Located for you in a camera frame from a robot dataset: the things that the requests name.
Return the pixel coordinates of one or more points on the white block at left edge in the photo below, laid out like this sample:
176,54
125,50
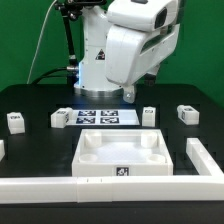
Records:
2,150

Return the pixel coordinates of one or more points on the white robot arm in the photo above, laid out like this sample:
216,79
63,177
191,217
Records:
92,68

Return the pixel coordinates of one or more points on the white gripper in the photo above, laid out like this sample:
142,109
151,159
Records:
142,35

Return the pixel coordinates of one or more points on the white sheet with tags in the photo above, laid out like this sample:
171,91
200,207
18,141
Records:
104,117

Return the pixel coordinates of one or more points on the white square tabletop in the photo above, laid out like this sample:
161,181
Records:
121,152

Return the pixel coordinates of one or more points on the white L-shaped fence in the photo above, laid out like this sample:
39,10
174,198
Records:
207,184

